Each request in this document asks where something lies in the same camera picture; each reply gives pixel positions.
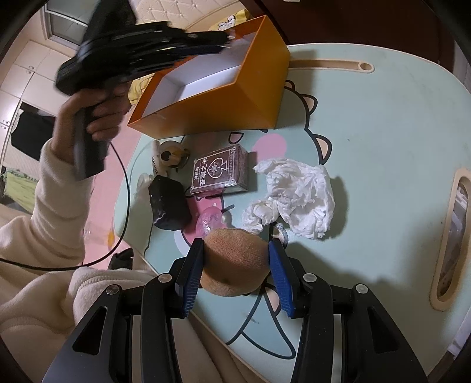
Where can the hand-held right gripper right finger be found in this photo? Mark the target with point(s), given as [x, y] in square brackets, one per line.
[281, 280]

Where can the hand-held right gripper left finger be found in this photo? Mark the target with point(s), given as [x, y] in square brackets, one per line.
[193, 274]

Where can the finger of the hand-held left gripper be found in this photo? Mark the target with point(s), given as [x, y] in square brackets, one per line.
[211, 37]
[173, 59]

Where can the brown plush toy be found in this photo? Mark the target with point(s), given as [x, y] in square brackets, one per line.
[235, 261]

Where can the orange cardboard box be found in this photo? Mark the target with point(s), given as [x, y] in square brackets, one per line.
[220, 106]

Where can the person's left forearm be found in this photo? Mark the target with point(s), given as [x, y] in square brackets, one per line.
[48, 206]

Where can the light green cartoon desktop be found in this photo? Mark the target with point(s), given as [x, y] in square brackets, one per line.
[386, 147]

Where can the person's left hand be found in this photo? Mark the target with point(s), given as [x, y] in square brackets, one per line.
[106, 118]

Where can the white quilted mattress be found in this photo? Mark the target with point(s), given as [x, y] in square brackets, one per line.
[173, 11]

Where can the window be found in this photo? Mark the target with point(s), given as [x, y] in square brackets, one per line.
[66, 18]

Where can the pink transparent plastic toy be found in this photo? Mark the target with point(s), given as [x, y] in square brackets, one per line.
[208, 221]

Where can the white wardrobe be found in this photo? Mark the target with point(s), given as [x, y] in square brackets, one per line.
[33, 62]

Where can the black rock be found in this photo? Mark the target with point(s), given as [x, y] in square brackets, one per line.
[167, 202]

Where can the crumpled white tissue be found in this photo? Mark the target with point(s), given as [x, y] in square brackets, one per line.
[298, 199]

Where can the cream and brown figurine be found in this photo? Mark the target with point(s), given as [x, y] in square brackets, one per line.
[169, 155]

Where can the brown playing card box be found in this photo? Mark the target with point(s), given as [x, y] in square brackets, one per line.
[217, 171]

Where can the black hanging garment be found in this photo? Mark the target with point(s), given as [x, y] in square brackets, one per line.
[31, 132]

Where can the person's cream fleece clothing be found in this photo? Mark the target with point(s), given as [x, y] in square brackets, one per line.
[44, 313]

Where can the dark wooden furniture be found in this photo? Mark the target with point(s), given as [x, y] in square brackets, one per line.
[368, 22]

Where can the yellow-green cloth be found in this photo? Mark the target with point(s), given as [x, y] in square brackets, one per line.
[16, 189]

